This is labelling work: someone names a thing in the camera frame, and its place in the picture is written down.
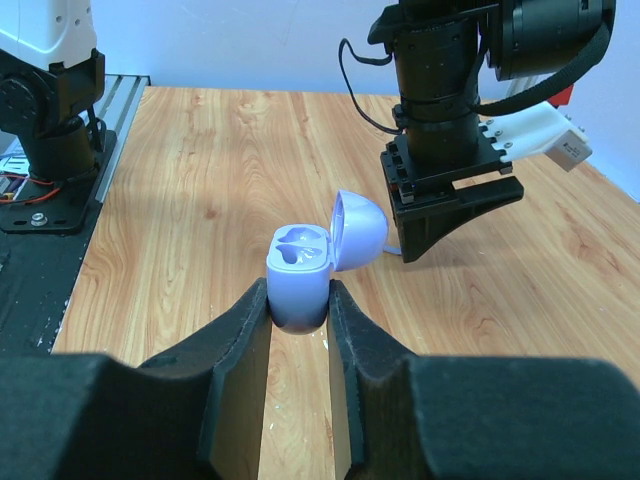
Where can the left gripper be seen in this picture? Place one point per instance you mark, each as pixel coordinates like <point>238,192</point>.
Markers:
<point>425,209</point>

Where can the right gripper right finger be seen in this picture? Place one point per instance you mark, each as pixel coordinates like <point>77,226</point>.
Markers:
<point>400,415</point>

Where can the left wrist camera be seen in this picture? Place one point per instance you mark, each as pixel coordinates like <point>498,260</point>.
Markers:
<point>538,130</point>

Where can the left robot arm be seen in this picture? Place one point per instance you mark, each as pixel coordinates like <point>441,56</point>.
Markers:
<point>456,62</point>

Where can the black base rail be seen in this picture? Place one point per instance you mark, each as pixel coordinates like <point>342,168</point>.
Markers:
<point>42,248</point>

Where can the lilac earbud case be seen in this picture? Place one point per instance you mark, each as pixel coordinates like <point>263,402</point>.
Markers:
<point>302,257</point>

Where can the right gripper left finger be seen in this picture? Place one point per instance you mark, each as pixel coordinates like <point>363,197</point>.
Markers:
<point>193,411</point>

